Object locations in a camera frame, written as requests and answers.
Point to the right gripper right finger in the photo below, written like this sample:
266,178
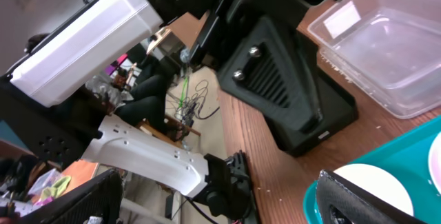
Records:
340,201

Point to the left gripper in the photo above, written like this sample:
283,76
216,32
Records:
220,27

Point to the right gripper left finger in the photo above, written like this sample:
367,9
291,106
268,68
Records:
98,200

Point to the white cup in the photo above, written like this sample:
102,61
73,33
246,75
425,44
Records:
379,183

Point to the pink bowl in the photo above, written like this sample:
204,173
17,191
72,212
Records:
434,163

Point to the teal serving tray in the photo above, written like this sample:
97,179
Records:
406,158

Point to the black plastic tray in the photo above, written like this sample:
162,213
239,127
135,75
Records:
337,105

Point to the clear plastic bin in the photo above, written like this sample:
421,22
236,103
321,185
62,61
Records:
389,48

